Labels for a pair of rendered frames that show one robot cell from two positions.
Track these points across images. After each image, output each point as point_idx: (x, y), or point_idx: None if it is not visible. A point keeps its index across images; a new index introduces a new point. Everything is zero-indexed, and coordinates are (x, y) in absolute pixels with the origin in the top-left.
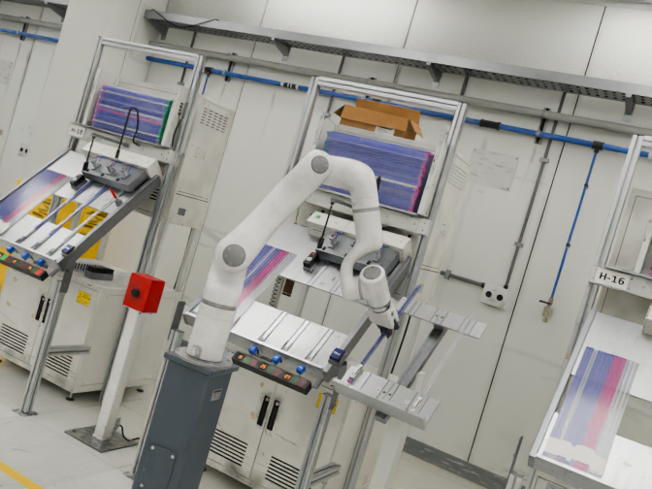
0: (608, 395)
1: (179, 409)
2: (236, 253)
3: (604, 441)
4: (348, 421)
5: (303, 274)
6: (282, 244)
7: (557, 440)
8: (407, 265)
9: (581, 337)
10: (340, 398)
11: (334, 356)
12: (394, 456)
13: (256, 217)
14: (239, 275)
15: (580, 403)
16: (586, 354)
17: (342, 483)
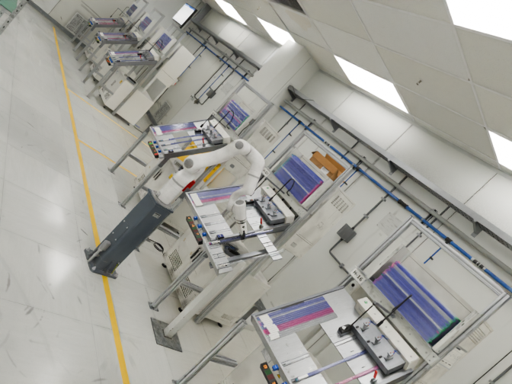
0: (309, 318)
1: (139, 212)
2: (189, 162)
3: (286, 331)
4: None
5: None
6: None
7: (268, 317)
8: (286, 226)
9: (324, 292)
10: None
11: (218, 235)
12: (212, 289)
13: (207, 155)
14: (193, 176)
15: (294, 312)
16: (318, 299)
17: (206, 305)
